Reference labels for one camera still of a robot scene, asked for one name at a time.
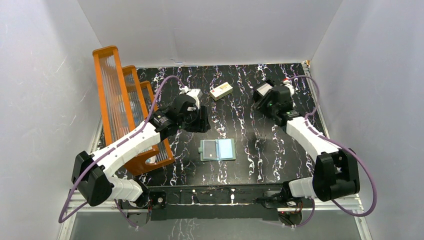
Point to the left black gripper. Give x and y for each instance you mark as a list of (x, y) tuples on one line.
[(201, 120)]

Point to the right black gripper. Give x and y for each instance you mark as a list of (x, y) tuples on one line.
[(271, 95)]

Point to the mint green card holder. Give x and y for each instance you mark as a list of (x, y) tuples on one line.
[(225, 147)]

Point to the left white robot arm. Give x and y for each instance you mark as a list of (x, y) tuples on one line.
[(93, 174)]

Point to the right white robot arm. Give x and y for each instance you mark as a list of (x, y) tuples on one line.
[(335, 173)]

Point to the silver credit card in tray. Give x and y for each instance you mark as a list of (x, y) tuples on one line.
[(264, 88)]

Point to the black card tray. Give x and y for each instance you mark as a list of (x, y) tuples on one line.
[(260, 102)]

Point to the small cream cardboard box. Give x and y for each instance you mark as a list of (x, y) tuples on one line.
[(221, 91)]

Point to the orange acrylic file rack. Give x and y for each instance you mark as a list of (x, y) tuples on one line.
[(124, 103)]

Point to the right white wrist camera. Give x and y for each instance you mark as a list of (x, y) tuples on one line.
[(287, 83)]

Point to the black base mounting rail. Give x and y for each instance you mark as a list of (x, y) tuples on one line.
[(265, 202)]

